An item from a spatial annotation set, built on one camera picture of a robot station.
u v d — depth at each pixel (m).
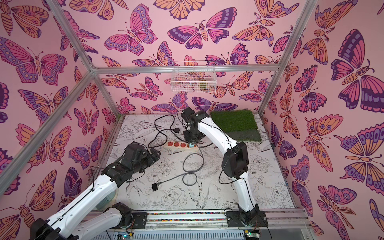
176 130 1.09
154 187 0.84
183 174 0.89
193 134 0.75
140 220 0.73
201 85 0.94
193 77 0.95
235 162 0.53
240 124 1.11
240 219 0.65
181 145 1.00
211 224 0.73
